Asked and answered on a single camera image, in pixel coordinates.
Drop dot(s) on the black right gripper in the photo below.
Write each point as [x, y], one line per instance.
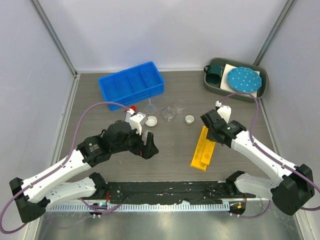
[209, 135]

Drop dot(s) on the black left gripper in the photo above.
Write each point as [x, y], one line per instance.
[145, 151]

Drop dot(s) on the yellow test tube rack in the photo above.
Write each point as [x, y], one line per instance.
[203, 152]

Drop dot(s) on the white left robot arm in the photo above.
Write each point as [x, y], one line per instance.
[34, 195]

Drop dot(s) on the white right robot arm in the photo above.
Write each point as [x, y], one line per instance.
[288, 186]

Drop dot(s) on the small clear glass beaker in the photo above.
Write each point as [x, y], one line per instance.
[146, 132]

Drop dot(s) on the white ceramic evaporating dish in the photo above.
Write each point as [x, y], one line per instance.
[151, 121]

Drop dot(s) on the small white ceramic crucible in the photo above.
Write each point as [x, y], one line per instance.
[189, 119]

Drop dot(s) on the white wash bottle red cap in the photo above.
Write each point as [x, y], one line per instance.
[129, 113]

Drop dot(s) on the tall clear glass beaker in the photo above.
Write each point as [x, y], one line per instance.
[180, 107]

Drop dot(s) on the blue polka dot plate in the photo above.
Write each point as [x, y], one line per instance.
[243, 79]

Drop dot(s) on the dark green mug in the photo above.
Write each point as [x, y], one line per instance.
[213, 73]

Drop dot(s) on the blue plastic divided bin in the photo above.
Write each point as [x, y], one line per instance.
[132, 85]

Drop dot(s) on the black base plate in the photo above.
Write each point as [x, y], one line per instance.
[169, 192]

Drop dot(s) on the white slotted cable duct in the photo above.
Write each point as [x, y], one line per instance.
[183, 207]

